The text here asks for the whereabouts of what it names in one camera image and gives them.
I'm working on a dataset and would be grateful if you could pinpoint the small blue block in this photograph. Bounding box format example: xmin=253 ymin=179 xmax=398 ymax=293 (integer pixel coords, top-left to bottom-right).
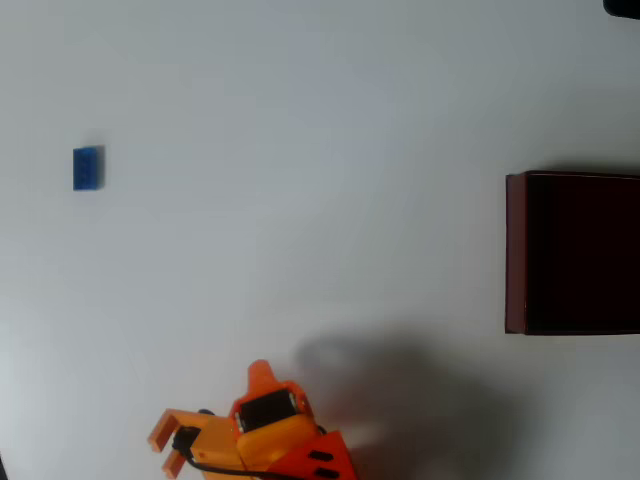
xmin=72 ymin=144 xmax=107 ymax=192

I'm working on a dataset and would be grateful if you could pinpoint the dark red box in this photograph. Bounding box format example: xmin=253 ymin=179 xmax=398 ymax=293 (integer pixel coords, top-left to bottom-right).
xmin=504 ymin=170 xmax=640 ymax=336

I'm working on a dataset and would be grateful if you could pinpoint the black object at table edge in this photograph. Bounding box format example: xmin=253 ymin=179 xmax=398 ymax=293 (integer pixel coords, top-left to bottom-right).
xmin=602 ymin=0 xmax=640 ymax=20

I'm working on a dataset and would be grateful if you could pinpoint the orange camera mount bracket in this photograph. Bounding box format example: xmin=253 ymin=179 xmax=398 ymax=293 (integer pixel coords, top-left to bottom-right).
xmin=146 ymin=408 xmax=242 ymax=480

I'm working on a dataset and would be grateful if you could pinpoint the small black camera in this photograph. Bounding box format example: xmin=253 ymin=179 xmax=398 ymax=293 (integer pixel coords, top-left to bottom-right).
xmin=171 ymin=426 xmax=202 ymax=455

